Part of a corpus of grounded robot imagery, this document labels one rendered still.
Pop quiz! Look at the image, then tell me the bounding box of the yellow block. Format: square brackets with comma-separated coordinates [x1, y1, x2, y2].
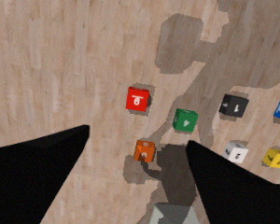
[262, 148, 280, 168]

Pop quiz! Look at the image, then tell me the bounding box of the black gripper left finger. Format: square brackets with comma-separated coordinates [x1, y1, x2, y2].
[0, 125, 91, 224]

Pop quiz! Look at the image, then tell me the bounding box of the green block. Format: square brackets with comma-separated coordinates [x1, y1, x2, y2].
[173, 108, 198, 133]

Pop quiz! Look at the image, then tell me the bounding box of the orange block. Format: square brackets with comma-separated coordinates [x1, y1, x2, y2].
[134, 140, 155, 162]

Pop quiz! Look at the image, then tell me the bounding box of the red block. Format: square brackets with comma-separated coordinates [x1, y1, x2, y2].
[125, 87, 149, 112]

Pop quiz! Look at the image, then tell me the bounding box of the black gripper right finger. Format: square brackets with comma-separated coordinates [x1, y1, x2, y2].
[185, 140, 280, 224]

